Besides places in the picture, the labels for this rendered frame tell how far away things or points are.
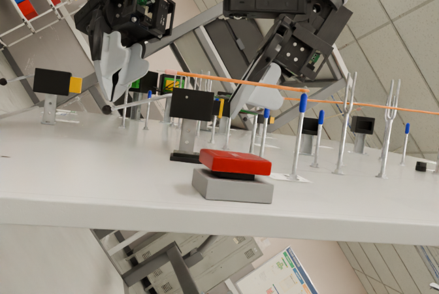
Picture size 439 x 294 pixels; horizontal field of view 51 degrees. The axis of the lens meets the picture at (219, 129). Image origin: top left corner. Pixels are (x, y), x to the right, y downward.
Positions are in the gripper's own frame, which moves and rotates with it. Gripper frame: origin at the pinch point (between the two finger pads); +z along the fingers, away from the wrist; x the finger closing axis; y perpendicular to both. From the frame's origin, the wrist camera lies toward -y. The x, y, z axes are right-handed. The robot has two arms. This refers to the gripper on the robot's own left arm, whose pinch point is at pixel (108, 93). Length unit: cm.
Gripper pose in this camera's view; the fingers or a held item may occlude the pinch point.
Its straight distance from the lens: 64.6
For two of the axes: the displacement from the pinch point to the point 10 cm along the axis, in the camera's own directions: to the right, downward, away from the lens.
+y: 7.9, -1.1, -6.1
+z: -0.9, 9.5, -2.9
